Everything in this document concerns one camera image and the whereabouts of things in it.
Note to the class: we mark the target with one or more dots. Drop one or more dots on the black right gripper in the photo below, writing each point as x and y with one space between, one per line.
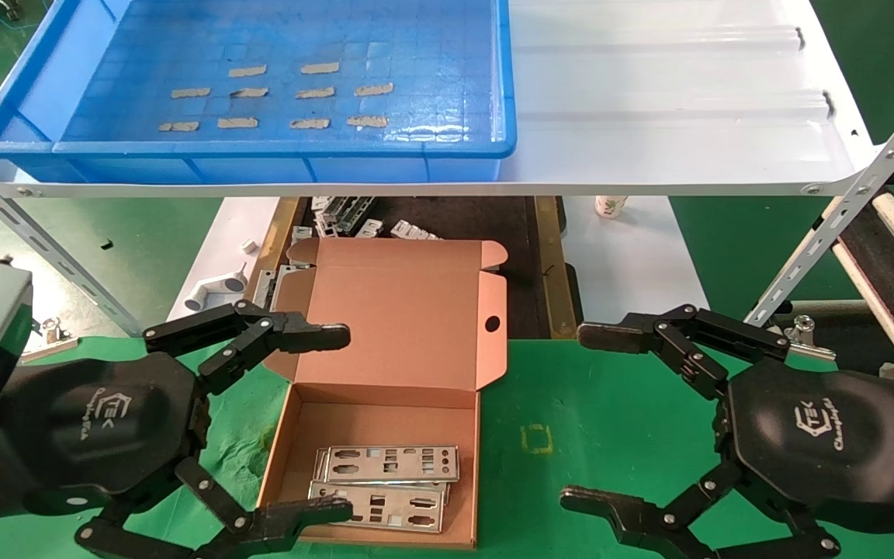
819 435

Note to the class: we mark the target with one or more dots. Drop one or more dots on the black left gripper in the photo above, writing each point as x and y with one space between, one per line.
90 419

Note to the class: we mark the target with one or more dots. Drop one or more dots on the silver metal io shield plate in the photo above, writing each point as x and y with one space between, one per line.
439 487
369 464
330 501

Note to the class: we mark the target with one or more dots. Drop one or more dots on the open brown cardboard box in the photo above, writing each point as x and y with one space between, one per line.
400 310

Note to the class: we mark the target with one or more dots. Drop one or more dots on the blue plastic tray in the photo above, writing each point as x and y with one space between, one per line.
416 46

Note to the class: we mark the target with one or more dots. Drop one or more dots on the green table cloth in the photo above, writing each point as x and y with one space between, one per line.
610 435

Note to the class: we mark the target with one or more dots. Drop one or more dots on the white plastic pipe fitting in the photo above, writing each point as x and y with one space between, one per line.
218 291

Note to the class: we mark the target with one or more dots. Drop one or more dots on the small white block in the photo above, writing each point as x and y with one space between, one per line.
249 247

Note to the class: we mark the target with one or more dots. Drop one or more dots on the metal table clamp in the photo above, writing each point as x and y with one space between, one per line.
51 334
804 332

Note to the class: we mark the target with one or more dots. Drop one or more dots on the white paper cup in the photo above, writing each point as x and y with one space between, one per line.
610 206

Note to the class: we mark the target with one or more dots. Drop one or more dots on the stack of metal brackets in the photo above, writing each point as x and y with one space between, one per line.
346 211

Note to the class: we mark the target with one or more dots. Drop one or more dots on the white metal shelf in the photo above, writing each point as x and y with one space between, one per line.
649 116

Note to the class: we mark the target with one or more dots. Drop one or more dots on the curled dark beige tape strip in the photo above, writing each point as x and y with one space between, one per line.
248 92

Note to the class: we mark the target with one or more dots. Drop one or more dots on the bent grey metal bracket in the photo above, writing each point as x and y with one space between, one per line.
262 289

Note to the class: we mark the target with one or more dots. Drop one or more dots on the brass conveyor side rail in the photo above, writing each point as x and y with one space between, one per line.
280 233
552 272

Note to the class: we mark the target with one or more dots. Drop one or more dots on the small metal bracket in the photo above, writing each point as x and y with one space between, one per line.
301 233
370 228

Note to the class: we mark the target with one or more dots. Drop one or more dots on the ribbed metal bracket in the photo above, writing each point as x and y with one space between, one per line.
410 230

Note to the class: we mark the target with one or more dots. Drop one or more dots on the perforated steel shelf post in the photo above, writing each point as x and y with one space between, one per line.
850 206
47 244

